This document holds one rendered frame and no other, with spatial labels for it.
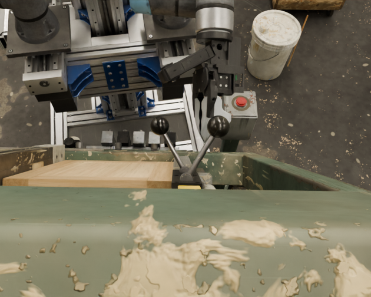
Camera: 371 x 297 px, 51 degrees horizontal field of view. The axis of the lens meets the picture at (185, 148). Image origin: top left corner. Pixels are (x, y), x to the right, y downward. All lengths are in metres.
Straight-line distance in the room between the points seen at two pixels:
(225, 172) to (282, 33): 1.36
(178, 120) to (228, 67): 1.48
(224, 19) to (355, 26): 2.56
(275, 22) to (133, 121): 1.08
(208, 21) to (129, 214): 0.63
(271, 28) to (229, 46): 1.76
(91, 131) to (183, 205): 2.06
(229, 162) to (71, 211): 1.20
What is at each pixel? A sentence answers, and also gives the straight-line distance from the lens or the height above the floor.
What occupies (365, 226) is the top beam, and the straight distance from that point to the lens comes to 0.17.
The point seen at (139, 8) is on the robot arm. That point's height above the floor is 1.49.
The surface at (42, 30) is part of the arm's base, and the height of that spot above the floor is 1.08.
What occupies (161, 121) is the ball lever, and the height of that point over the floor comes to 1.46.
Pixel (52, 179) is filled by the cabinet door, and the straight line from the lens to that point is 0.90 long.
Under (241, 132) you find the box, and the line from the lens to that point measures 1.50.
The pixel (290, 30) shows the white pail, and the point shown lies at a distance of 2.56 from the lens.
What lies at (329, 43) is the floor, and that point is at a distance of 3.10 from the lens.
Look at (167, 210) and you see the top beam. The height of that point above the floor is 1.94.
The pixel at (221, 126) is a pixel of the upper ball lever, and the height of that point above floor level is 1.56.
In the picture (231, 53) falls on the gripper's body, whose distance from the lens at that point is 0.79.
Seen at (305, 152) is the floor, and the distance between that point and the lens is 2.50.
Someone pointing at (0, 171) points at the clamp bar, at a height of 1.32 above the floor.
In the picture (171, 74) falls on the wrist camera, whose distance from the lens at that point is 0.74.
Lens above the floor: 2.10
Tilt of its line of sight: 62 degrees down
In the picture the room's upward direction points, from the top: 4 degrees clockwise
